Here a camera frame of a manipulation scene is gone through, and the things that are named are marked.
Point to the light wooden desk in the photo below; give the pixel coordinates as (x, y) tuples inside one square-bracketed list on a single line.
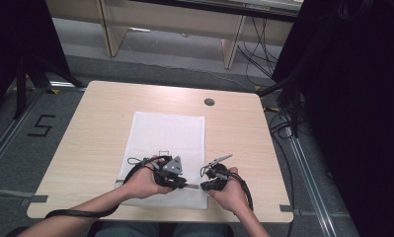
[(171, 19)]

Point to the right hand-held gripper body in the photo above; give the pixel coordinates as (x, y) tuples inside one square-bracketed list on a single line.
[(217, 176)]

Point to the white towel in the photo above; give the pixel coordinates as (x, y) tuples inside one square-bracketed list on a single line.
[(168, 131)]

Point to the black metal stand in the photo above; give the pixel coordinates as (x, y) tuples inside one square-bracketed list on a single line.
[(20, 85), (295, 105)]

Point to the black curtain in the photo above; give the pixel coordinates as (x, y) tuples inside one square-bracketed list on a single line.
[(16, 39), (355, 98)]

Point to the person's left hand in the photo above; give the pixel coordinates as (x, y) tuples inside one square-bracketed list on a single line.
[(141, 184)]

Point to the person's right hand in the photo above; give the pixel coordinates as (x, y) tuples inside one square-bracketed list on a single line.
[(232, 196)]

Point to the person's legs in jeans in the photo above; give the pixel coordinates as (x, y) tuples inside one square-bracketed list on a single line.
[(165, 230)]

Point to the aluminium floor rail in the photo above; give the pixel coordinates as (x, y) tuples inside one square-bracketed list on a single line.
[(311, 184), (7, 136)]

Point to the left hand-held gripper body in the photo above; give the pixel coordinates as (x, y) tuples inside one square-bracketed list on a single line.
[(167, 173)]

